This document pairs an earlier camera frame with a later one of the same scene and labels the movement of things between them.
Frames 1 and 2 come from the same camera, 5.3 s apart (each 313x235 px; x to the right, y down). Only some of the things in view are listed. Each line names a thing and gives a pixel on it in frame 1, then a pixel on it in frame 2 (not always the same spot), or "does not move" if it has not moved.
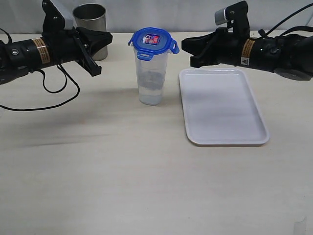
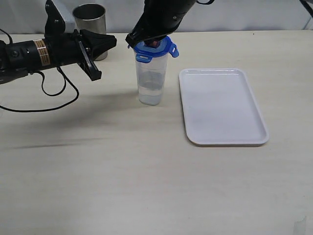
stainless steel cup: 92,16 does not move
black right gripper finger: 203,59 -> 144,31
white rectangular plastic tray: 220,107 does not move
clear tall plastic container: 151,76 does not move
